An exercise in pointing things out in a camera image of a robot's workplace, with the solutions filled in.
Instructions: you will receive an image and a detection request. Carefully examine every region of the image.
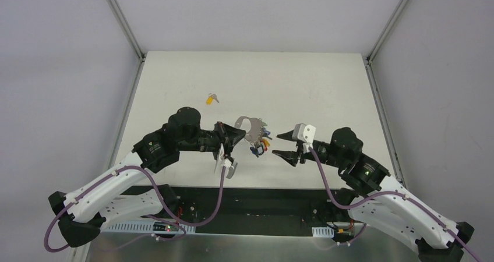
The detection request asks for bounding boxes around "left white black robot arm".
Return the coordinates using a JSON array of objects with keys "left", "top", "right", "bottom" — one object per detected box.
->
[{"left": 44, "top": 107, "right": 246, "bottom": 252}]

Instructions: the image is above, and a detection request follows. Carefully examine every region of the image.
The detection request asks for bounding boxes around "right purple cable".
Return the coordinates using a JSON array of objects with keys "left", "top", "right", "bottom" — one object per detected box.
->
[{"left": 308, "top": 146, "right": 483, "bottom": 262}]

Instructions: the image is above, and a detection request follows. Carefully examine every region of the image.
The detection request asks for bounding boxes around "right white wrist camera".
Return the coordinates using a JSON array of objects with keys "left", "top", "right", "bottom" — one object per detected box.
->
[{"left": 292, "top": 123, "right": 316, "bottom": 144}]

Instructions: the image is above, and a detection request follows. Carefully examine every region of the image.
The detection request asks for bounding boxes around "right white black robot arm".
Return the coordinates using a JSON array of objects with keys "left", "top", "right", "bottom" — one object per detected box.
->
[{"left": 273, "top": 123, "right": 481, "bottom": 261}]

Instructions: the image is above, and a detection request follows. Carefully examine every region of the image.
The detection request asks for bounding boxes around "white cable duct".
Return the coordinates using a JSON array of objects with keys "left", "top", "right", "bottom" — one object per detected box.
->
[
  {"left": 312, "top": 226, "right": 334, "bottom": 238},
  {"left": 104, "top": 221, "right": 195, "bottom": 234}
]

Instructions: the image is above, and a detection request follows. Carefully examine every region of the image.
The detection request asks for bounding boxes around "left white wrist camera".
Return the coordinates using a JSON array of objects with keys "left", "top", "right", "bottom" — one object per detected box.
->
[{"left": 214, "top": 144, "right": 238, "bottom": 179}]

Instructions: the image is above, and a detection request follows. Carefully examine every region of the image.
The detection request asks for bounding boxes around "left white cable duct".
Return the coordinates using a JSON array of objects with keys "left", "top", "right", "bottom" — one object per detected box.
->
[{"left": 104, "top": 221, "right": 195, "bottom": 234}]

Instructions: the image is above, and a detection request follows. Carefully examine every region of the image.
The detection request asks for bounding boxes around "right aluminium frame post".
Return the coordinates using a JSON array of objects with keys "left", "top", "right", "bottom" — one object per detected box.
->
[{"left": 366, "top": 0, "right": 410, "bottom": 65}]

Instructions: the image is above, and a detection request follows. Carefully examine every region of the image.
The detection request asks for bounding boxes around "metal keyring with coloured keys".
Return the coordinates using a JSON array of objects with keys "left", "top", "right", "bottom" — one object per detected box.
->
[{"left": 234, "top": 116, "right": 272, "bottom": 158}]

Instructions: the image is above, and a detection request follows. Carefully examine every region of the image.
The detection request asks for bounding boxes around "right white cable duct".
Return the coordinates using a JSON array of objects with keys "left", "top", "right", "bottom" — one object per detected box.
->
[{"left": 312, "top": 226, "right": 334, "bottom": 238}]

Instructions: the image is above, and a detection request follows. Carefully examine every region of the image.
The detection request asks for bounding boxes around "yellow tagged loose key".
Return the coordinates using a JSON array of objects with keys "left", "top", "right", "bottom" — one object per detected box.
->
[{"left": 206, "top": 94, "right": 219, "bottom": 105}]

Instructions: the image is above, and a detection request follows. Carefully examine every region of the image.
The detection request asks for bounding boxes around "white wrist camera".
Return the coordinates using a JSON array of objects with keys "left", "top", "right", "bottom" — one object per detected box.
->
[
  {"left": 214, "top": 144, "right": 238, "bottom": 179},
  {"left": 292, "top": 123, "right": 316, "bottom": 144}
]

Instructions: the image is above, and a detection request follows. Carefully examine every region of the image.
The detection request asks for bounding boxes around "left aluminium frame post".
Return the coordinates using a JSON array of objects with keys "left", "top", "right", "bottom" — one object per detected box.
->
[{"left": 106, "top": 0, "right": 146, "bottom": 62}]

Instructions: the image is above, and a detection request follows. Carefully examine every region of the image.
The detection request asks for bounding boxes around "aluminium frame post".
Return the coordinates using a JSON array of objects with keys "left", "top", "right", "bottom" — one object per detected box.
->
[
  {"left": 106, "top": 0, "right": 146, "bottom": 62},
  {"left": 366, "top": 0, "right": 410, "bottom": 65}
]

